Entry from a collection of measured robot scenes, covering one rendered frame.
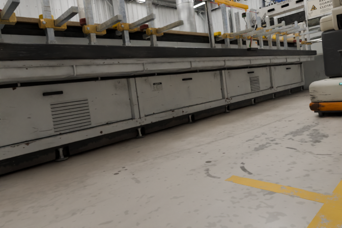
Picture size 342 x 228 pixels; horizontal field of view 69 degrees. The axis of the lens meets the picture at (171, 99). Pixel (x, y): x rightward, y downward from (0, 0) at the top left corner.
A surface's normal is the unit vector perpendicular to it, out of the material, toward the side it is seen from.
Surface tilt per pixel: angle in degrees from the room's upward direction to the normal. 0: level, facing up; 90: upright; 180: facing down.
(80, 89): 90
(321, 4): 90
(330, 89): 90
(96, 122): 90
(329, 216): 0
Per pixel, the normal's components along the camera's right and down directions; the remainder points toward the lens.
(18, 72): 0.68, -0.05
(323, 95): -0.72, 0.13
